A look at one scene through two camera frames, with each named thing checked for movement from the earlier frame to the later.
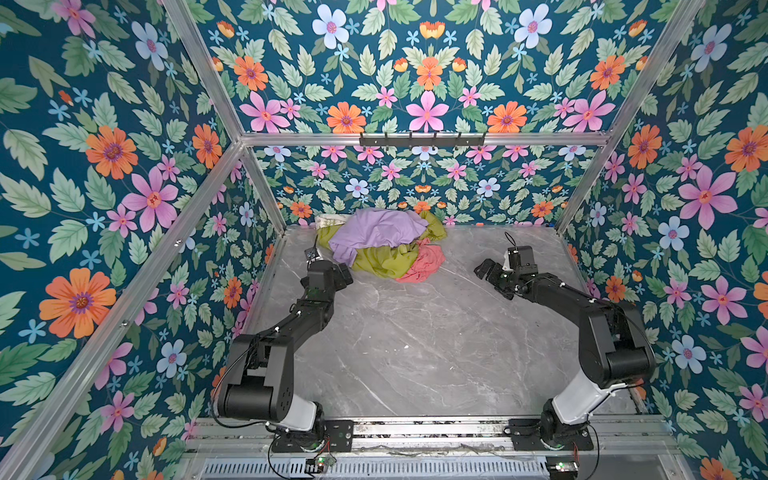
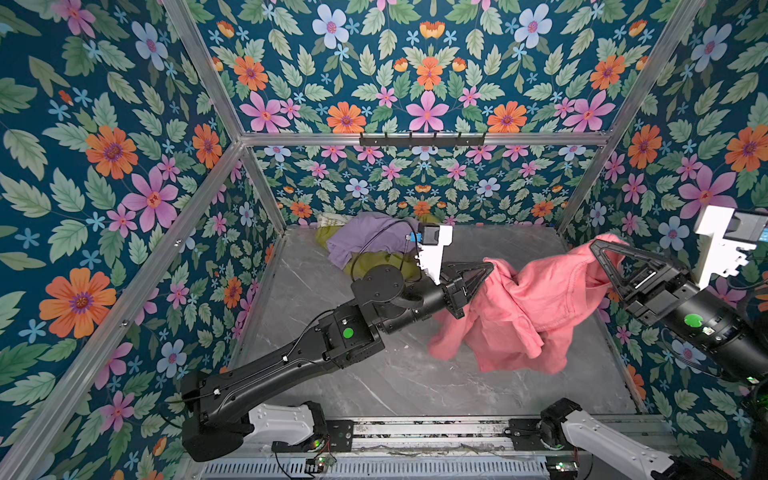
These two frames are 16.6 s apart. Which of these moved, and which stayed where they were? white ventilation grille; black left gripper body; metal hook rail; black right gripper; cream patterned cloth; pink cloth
Moved: black left gripper body; pink cloth; black right gripper
Stayed: metal hook rail; white ventilation grille; cream patterned cloth
